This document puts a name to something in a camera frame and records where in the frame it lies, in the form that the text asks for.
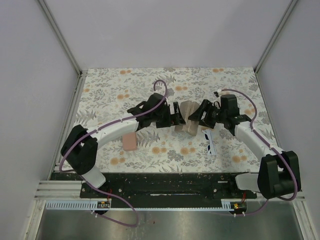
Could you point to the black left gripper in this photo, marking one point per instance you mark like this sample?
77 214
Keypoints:
176 119

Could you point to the aluminium frame post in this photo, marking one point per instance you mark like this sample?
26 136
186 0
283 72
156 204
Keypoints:
45 9
276 34

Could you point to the beige glasses case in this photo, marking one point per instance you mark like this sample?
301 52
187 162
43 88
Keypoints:
190 127

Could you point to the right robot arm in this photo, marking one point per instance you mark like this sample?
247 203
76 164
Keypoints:
279 172

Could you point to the white frame sunglasses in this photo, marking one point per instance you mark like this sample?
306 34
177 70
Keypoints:
208 136

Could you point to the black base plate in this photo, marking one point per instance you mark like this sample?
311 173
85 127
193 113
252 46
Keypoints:
206 185

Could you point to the left aluminium frame post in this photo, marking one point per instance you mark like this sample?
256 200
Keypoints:
45 9

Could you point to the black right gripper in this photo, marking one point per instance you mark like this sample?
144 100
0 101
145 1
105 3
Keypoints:
205 106

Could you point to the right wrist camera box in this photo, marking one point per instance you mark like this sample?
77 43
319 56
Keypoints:
229 104

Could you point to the right aluminium frame post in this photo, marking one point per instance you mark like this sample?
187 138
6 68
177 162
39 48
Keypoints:
276 34

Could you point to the floral tablecloth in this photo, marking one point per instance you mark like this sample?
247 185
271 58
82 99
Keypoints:
108 93

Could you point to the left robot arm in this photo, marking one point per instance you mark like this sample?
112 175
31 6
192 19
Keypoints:
82 144

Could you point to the pink glasses case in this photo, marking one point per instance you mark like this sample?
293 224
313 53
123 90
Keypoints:
129 142

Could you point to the white slotted cable duct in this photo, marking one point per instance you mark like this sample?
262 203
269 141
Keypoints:
90 205

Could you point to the steel floor panel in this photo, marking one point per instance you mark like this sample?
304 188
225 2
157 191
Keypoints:
278 221

